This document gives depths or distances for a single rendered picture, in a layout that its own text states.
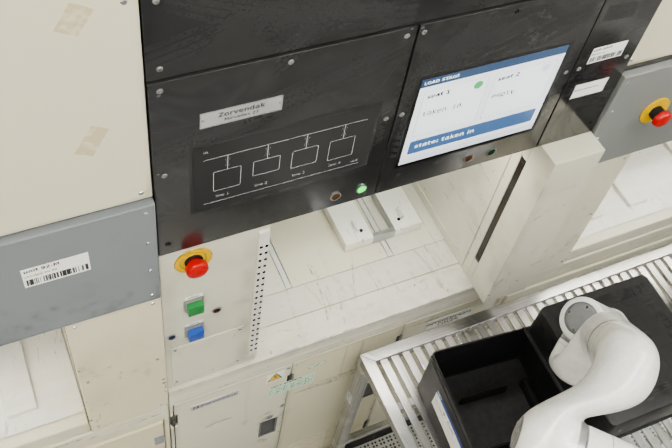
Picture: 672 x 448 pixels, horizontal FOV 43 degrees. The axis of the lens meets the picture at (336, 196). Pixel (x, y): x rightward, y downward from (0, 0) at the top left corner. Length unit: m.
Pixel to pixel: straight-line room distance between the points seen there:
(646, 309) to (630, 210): 0.47
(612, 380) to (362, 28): 0.60
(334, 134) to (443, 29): 0.23
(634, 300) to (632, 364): 0.74
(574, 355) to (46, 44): 1.00
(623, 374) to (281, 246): 1.05
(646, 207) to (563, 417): 1.28
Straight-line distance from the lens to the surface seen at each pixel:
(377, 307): 2.04
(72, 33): 1.05
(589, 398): 1.27
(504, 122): 1.58
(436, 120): 1.46
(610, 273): 2.43
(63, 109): 1.13
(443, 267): 2.14
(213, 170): 1.31
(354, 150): 1.41
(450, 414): 1.94
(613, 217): 2.39
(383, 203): 2.18
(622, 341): 1.31
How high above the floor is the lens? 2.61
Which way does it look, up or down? 52 degrees down
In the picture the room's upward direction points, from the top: 12 degrees clockwise
